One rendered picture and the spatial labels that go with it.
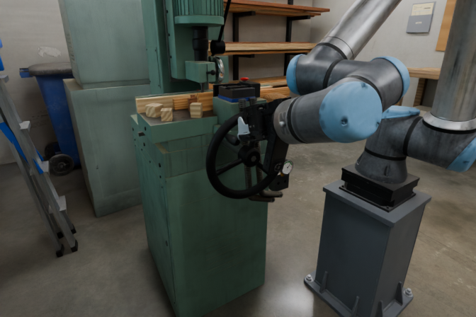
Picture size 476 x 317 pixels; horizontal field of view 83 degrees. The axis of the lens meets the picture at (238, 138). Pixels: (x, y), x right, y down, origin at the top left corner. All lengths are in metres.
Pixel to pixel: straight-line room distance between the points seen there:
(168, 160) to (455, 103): 0.89
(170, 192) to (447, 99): 0.92
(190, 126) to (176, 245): 0.46
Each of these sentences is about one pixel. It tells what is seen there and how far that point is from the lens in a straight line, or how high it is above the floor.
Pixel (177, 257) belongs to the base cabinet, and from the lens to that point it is 1.14.
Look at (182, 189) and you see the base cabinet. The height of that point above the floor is 0.65.
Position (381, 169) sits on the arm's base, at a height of 0.69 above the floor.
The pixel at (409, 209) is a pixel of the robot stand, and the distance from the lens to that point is 1.22.
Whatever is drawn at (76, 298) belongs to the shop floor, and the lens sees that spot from 1.67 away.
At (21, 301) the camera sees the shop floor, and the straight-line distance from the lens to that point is 1.79.
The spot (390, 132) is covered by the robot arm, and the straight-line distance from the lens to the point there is 1.12.
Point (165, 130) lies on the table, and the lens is 0.88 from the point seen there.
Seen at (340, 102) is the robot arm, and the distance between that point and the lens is 0.42.
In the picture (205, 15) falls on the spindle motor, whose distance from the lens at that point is 0.98.
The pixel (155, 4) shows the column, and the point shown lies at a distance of 1.21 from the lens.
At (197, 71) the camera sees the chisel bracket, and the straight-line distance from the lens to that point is 1.02.
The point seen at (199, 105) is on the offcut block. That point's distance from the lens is 0.91.
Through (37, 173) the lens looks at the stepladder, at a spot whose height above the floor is 0.52.
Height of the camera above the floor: 1.14
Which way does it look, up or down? 20 degrees down
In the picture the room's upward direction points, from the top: straight up
